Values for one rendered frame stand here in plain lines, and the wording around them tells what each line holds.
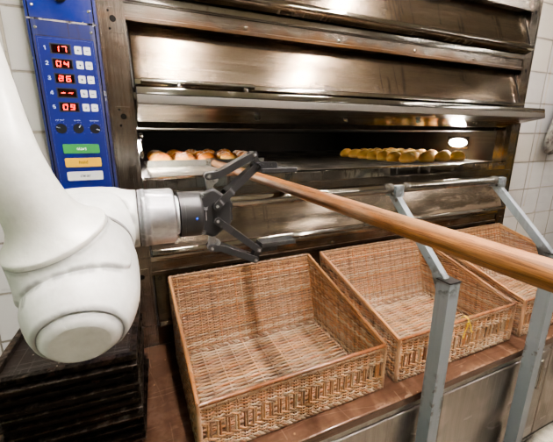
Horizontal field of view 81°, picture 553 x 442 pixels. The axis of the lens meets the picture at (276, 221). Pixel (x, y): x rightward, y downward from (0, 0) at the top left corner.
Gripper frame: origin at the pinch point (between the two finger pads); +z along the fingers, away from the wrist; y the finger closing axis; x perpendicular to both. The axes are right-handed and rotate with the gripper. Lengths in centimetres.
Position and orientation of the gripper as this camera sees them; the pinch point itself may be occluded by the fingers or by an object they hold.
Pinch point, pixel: (287, 205)
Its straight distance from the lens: 61.5
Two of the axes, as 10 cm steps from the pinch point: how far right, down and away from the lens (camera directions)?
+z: 9.1, -1.0, 3.9
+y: -0.1, 9.7, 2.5
